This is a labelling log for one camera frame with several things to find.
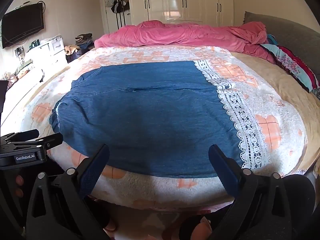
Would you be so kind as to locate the black striped hanging bag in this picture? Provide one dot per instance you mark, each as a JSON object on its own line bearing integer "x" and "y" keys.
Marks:
{"x": 116, "y": 6}

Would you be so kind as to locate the glossy white wardrobe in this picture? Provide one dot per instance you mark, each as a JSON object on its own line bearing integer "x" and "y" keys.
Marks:
{"x": 195, "y": 0}

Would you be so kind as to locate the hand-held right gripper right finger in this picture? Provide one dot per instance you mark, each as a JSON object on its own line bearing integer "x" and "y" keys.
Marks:
{"x": 224, "y": 170}

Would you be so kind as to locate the blue denim pants lace trim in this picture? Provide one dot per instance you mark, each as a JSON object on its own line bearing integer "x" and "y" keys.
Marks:
{"x": 150, "y": 110}

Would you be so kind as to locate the white orange fleece blanket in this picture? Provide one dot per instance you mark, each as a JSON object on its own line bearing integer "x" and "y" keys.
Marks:
{"x": 282, "y": 110}

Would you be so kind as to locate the tan cloth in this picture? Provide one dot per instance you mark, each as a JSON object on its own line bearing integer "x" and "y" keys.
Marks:
{"x": 71, "y": 49}

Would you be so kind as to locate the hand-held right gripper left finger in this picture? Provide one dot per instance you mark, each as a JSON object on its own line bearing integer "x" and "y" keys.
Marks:
{"x": 93, "y": 170}

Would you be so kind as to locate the white door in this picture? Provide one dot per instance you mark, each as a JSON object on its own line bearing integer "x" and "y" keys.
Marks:
{"x": 110, "y": 22}

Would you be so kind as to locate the colourful floral cloth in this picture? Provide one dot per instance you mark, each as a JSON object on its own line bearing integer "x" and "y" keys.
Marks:
{"x": 295, "y": 65}

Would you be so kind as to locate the beige bedsheet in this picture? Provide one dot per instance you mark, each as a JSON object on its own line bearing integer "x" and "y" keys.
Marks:
{"x": 287, "y": 80}

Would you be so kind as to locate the pink duvet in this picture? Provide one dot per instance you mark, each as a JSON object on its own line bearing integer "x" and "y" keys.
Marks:
{"x": 162, "y": 35}

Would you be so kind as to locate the white hanging bag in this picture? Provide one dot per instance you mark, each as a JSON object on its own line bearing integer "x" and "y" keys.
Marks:
{"x": 109, "y": 1}

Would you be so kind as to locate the black flat television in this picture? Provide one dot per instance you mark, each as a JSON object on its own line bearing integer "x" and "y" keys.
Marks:
{"x": 22, "y": 26}

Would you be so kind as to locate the person's left hand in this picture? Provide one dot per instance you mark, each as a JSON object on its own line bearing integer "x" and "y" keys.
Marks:
{"x": 19, "y": 180}

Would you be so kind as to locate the grey headboard cushion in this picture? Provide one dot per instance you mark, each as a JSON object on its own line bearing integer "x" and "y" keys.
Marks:
{"x": 287, "y": 32}

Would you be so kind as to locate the white drawer cabinet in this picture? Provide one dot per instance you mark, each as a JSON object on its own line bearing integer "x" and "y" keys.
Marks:
{"x": 56, "y": 48}

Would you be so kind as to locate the dark folded clothes stack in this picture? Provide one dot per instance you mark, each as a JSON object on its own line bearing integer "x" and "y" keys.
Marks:
{"x": 83, "y": 38}

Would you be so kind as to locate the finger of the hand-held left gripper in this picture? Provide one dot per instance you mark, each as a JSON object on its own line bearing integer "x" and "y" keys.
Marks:
{"x": 50, "y": 141}
{"x": 23, "y": 134}

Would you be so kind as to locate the pile of folded clothes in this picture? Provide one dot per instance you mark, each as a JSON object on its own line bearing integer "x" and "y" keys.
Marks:
{"x": 83, "y": 51}

